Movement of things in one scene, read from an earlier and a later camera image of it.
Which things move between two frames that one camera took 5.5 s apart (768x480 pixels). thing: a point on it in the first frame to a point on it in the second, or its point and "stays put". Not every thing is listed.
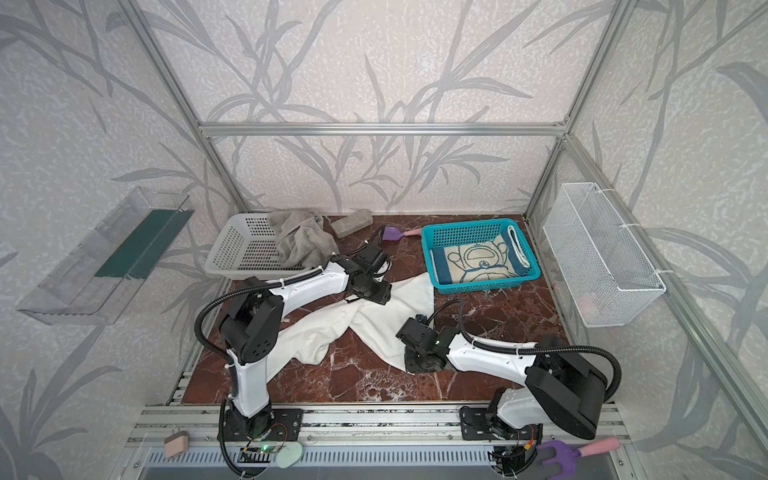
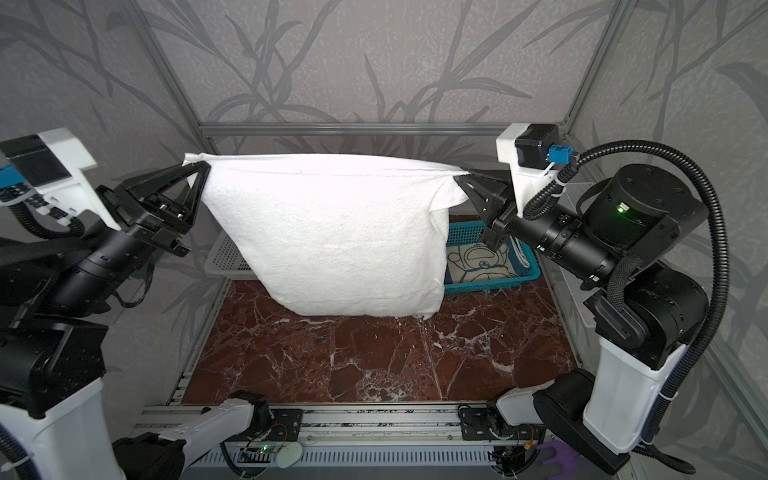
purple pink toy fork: [565, 457] stays put
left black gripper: [372, 293] to [147, 219]
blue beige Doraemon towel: [501, 257] stays put
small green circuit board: [266, 449] stays put
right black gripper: [417, 362] to [502, 215]
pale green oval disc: [289, 454] stays put
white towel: [307, 340] to [337, 236]
